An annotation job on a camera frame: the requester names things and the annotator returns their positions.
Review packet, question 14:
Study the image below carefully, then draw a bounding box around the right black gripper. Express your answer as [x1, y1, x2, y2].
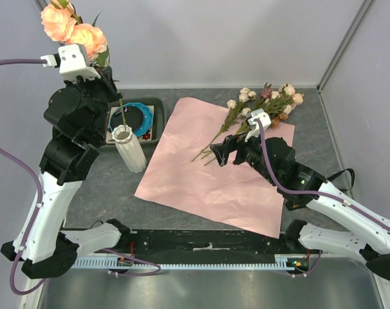
[210, 126, 278, 185]

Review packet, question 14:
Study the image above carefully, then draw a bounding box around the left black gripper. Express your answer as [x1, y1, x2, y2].
[65, 62, 124, 142]

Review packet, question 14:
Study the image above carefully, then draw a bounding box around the purple pink wrapping paper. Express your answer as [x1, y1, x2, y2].
[135, 97, 284, 238]

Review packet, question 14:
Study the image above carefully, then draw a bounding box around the pink artificial flower bunch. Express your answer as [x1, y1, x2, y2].
[194, 83, 304, 160]

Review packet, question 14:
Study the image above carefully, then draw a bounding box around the peach peony flower stem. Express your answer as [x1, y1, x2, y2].
[41, 1, 110, 136]

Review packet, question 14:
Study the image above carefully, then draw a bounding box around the black printed ribbon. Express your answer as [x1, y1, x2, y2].
[284, 167, 357, 212]

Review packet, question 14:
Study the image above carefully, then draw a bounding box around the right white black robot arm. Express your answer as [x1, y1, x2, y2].
[210, 135, 390, 281]

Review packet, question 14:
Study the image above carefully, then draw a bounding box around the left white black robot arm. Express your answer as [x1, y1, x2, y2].
[1, 66, 131, 279]

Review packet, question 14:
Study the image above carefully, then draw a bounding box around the white ribbed vase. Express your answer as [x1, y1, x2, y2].
[112, 125, 147, 173]

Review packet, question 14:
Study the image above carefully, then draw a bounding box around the blue rimmed black bowl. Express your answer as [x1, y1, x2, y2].
[108, 102, 154, 138]

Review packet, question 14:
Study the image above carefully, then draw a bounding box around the dark green plastic tray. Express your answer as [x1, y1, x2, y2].
[101, 98, 166, 150]

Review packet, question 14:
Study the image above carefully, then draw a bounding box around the beige square board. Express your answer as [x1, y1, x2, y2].
[106, 105, 156, 145]

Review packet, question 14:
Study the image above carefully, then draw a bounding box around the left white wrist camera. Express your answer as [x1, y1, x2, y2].
[41, 43, 100, 83]

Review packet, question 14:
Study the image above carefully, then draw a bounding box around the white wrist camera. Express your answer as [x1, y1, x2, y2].
[245, 108, 272, 142]
[41, 43, 100, 83]

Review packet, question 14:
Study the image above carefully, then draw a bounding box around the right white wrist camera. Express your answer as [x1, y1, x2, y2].
[245, 108, 272, 142]

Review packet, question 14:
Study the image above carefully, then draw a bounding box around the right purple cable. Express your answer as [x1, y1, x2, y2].
[254, 118, 390, 278]

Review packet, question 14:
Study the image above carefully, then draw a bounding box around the purple cable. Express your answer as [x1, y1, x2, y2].
[0, 57, 162, 295]
[254, 118, 390, 278]

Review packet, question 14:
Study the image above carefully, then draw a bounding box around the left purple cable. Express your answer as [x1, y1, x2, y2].
[0, 57, 162, 295]

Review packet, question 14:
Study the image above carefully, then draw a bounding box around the light blue slotted cable duct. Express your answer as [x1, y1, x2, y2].
[72, 255, 295, 271]

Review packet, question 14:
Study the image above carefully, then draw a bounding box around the right aluminium frame post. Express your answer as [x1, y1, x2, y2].
[317, 0, 375, 94]

